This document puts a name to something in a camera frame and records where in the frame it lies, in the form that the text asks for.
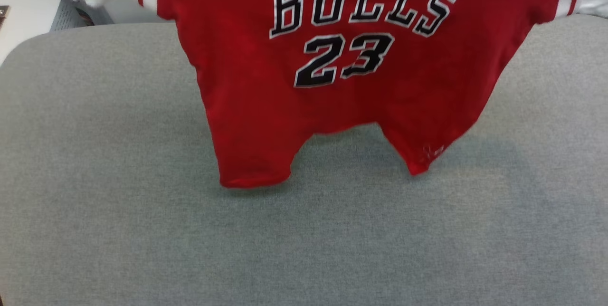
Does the red Bulls basketball jersey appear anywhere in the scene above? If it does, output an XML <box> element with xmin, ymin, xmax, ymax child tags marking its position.
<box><xmin>62</xmin><ymin>0</ymin><xmax>608</xmax><ymax>189</ymax></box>

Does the white equipment case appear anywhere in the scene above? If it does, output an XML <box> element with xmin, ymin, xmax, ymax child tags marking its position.
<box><xmin>0</xmin><ymin>0</ymin><xmax>93</xmax><ymax>67</ymax></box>

